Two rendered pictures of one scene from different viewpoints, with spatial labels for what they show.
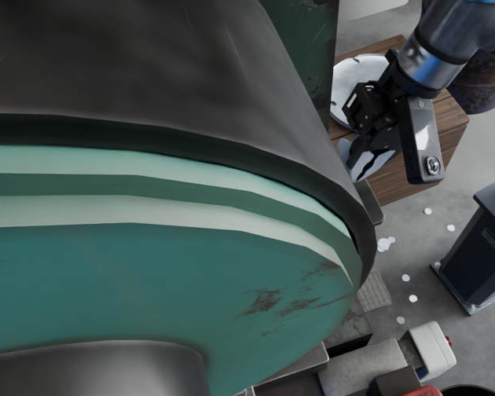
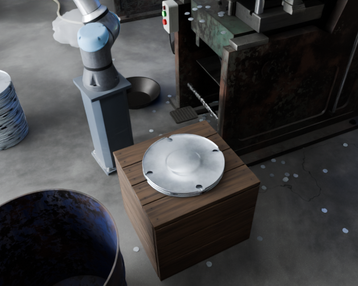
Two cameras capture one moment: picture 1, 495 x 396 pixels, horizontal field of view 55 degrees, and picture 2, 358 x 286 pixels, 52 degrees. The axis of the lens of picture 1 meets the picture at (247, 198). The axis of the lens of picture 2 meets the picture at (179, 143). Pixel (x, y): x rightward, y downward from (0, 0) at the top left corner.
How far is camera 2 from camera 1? 1.90 m
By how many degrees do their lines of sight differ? 76
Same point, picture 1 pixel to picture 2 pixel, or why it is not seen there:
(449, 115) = (127, 153)
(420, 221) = not seen: hidden behind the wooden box
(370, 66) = (186, 183)
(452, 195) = (115, 201)
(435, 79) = not seen: outside the picture
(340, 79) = (211, 170)
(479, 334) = not seen: hidden behind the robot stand
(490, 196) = (123, 83)
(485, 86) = (70, 249)
